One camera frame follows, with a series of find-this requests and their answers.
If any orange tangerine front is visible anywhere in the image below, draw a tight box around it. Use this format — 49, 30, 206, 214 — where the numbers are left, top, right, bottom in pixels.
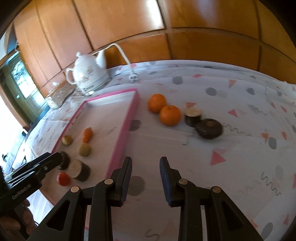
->
159, 105, 182, 126

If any red tomato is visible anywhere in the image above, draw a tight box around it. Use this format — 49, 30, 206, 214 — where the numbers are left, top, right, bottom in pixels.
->
56, 172, 71, 186

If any white ceramic electric kettle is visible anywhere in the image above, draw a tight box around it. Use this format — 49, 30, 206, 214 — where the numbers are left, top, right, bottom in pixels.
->
65, 52, 109, 95

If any small dark cut cylinder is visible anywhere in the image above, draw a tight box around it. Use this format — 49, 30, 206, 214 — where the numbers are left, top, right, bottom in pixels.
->
184, 107, 203, 127

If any pink shallow tray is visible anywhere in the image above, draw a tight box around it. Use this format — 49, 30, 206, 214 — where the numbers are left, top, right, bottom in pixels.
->
41, 89, 139, 205

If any orange carrot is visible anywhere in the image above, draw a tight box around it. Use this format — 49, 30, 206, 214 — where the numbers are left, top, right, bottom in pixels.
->
82, 127, 93, 143

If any wooden panel cabinet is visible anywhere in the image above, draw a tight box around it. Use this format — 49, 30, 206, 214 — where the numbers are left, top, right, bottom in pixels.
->
14, 1, 295, 96

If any large dark cut cylinder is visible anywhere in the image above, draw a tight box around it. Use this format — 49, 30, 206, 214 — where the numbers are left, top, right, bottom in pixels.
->
67, 159, 90, 182

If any beige round fruit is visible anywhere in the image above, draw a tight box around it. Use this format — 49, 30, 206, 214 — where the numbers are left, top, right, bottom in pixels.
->
77, 143, 92, 157
62, 135, 73, 146

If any person left hand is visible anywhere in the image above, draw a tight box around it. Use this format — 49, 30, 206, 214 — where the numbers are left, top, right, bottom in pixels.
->
1, 199, 37, 240

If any patterned white tablecloth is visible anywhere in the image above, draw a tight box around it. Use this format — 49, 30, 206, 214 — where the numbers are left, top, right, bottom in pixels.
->
26, 61, 295, 240

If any wooden framed glass door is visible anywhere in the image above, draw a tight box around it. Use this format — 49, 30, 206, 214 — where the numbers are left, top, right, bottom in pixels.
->
1, 52, 48, 125

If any orange tangerine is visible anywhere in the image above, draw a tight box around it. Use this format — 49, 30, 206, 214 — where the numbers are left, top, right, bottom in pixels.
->
159, 105, 182, 126
147, 93, 167, 113

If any dark oval fruit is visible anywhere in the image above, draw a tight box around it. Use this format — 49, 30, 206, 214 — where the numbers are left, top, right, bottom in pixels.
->
195, 118, 223, 140

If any white kettle power cord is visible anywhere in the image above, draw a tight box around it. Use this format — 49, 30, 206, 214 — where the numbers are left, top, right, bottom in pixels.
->
91, 43, 141, 83

